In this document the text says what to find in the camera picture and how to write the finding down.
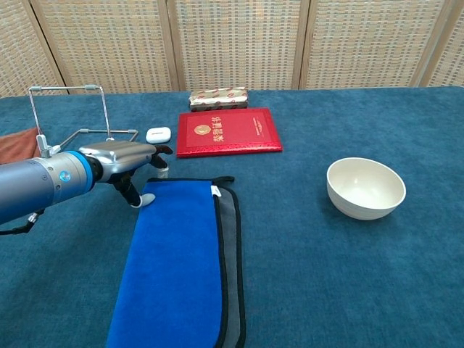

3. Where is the grey and blue towel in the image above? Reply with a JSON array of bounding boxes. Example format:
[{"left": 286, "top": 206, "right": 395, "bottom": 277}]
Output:
[{"left": 106, "top": 175, "right": 247, "bottom": 348}]

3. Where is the rust brown cloth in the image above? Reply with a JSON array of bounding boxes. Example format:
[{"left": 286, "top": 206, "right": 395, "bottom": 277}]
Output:
[{"left": 0, "top": 126, "right": 41, "bottom": 164}]

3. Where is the white wire drying rack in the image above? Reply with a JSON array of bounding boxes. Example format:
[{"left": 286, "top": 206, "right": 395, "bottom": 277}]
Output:
[{"left": 28, "top": 84, "right": 140, "bottom": 159}]

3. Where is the white earbuds case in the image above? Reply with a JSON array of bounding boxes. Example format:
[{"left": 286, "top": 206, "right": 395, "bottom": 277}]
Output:
[{"left": 145, "top": 126, "right": 172, "bottom": 143}]

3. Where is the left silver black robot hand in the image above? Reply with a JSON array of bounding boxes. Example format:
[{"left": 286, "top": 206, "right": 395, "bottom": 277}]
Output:
[{"left": 78, "top": 141, "right": 174, "bottom": 208}]

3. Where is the woven bamboo folding screen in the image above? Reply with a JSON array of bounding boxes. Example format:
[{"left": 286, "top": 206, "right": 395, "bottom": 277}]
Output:
[{"left": 0, "top": 0, "right": 464, "bottom": 98}]

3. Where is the gold red patterned box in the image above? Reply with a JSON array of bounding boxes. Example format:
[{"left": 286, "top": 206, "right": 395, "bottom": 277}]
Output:
[{"left": 188, "top": 86, "right": 250, "bottom": 112}]

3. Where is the red certificate folder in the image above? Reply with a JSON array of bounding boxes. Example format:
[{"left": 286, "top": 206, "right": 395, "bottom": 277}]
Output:
[{"left": 175, "top": 107, "right": 283, "bottom": 159}]

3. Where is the white bowl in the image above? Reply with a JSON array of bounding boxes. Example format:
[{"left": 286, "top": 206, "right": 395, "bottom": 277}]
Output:
[{"left": 326, "top": 157, "right": 407, "bottom": 221}]

